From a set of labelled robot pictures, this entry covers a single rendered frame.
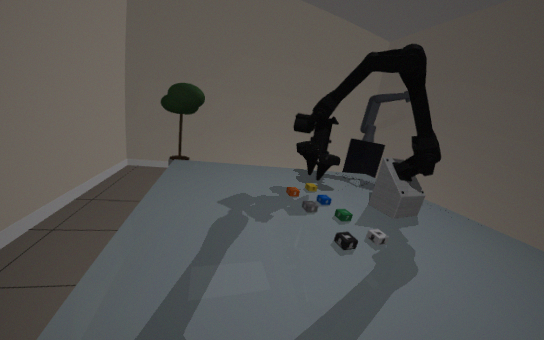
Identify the blue block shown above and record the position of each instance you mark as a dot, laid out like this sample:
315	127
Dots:
323	200

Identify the orange block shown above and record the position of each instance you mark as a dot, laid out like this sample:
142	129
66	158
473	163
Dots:
292	191

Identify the green block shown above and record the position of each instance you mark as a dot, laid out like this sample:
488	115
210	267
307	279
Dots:
343	215

